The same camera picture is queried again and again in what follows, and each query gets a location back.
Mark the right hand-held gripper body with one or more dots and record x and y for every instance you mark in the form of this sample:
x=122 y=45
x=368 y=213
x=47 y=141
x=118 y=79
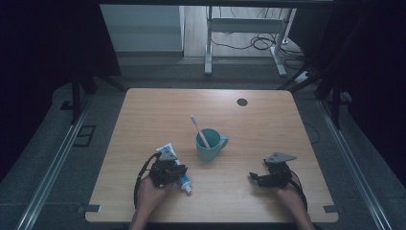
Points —
x=277 y=177

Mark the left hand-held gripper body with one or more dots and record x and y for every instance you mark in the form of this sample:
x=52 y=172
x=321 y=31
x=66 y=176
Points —
x=162 y=172

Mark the white and blue toothpaste tube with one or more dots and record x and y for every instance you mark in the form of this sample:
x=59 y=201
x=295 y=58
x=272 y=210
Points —
x=186 y=183

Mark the teal mug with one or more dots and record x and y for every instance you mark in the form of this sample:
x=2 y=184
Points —
x=209 y=153

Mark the pink toothbrush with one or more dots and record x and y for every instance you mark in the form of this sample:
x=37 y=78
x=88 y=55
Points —
x=198 y=127

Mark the person's right hand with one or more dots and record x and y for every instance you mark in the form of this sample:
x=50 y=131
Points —
x=292 y=201

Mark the black metal stand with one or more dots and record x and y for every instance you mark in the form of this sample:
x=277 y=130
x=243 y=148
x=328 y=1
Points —
x=335 y=102
x=76 y=96

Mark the white power strip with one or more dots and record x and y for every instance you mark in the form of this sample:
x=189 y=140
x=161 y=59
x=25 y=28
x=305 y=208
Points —
x=302 y=77

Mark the metal floor rail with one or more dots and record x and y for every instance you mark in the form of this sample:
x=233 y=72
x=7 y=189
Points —
x=51 y=166
x=351 y=166

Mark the white desk frame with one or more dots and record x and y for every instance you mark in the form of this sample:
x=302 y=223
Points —
x=245 y=25

